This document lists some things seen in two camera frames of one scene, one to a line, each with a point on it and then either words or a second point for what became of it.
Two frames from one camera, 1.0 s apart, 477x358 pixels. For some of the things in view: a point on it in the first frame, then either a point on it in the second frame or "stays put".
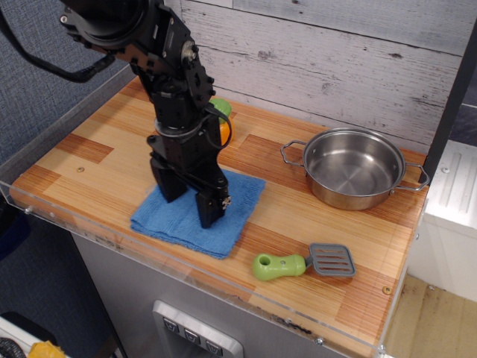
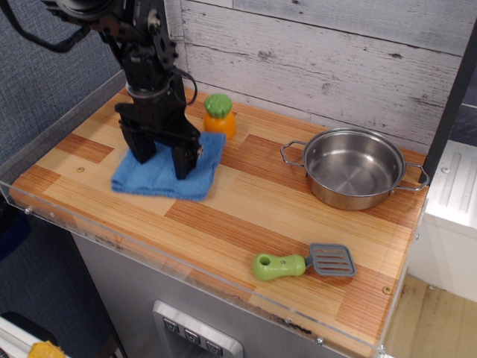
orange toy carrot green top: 223,106 stays put
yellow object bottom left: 45,349 stays put
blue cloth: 177,221 → 159,177
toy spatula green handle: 325,259 stays put
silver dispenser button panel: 179,334 stays put
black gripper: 190,145 → 159,114
